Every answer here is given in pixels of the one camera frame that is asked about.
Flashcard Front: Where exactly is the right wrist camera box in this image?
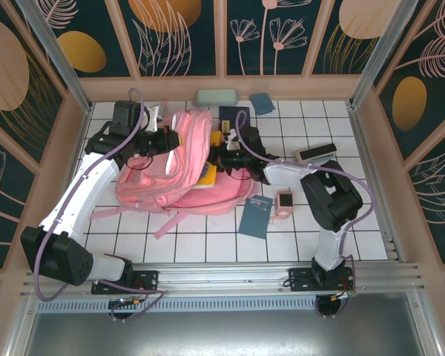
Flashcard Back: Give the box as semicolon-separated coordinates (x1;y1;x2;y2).
223;127;241;151

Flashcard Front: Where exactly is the slotted grey cable duct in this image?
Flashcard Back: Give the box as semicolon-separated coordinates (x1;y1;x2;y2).
35;298;318;314

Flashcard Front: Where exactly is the aluminium frame post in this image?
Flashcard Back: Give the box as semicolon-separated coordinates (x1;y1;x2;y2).
348;0;420;108
14;0;94;114

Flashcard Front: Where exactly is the grey metal panel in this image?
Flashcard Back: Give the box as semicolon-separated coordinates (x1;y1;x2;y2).
3;291;445;356

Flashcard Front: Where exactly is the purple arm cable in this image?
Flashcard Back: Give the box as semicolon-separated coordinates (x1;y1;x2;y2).
235;111;379;320
33;88;179;322

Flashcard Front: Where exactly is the small pink cube toy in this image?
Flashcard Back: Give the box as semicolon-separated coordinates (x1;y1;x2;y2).
270;191;294;225

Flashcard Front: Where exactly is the aluminium mounting rail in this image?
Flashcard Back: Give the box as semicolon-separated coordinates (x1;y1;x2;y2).
20;261;427;297

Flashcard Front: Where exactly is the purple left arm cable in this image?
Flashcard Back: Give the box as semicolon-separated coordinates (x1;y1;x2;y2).
33;88;179;322

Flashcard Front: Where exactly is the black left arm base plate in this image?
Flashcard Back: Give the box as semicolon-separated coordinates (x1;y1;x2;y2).
91;270;159;296

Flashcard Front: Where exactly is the mint green pencil case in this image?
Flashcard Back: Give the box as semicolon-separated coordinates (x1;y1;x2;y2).
196;88;239;108

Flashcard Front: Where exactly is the black board eraser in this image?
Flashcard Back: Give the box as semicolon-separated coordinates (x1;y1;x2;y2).
295;143;337;164

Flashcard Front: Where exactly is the thin navy book yellow label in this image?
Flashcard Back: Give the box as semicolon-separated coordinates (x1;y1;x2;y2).
218;105;251;131

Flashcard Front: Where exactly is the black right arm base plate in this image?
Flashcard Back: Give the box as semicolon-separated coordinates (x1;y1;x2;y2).
288;266;357;294

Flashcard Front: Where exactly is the aluminium side rail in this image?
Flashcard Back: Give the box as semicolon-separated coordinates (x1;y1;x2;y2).
346;102;407;263

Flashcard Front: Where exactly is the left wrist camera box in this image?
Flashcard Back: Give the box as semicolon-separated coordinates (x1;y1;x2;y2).
145;105;165;131

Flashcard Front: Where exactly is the black electronics module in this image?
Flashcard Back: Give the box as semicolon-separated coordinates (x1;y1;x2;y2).
108;296;149;322
314;292;357;320

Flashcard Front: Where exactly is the small teal notebook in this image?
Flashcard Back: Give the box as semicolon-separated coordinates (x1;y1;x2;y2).
250;92;276;115

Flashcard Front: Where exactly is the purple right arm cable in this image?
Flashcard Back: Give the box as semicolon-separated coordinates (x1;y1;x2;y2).
235;111;379;320

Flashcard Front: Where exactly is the large teal notebook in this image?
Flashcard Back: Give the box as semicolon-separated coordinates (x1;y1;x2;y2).
239;195;274;240

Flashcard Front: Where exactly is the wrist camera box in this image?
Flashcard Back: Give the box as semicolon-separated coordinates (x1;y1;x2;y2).
223;127;241;151
145;105;165;131

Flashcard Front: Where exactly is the pink backpack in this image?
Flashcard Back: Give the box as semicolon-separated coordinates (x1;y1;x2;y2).
88;107;263;240

